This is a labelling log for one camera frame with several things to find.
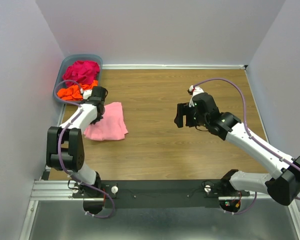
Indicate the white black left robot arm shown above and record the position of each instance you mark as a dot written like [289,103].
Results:
[65,148]

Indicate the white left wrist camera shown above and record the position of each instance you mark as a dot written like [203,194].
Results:
[86,93]

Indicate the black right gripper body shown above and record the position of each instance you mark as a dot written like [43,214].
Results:
[187,115]

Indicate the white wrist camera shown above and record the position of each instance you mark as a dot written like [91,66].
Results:
[86,93]
[193,91]

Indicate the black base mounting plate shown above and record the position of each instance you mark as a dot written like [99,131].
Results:
[158,194]

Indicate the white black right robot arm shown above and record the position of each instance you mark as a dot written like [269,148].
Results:
[282,180]

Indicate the magenta t shirt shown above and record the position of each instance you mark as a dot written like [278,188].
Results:
[83,72]

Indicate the orange t shirt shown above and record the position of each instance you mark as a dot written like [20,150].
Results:
[75,93]

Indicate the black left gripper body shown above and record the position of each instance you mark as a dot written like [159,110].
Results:
[100,113]

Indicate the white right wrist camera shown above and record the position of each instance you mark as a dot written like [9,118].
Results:
[193,91]

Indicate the light pink t shirt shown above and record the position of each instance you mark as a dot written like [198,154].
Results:
[111,128]

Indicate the grey plastic laundry basin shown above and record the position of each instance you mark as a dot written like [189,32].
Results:
[68,61]

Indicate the aluminium extrusion rail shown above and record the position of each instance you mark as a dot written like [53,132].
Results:
[62,190]

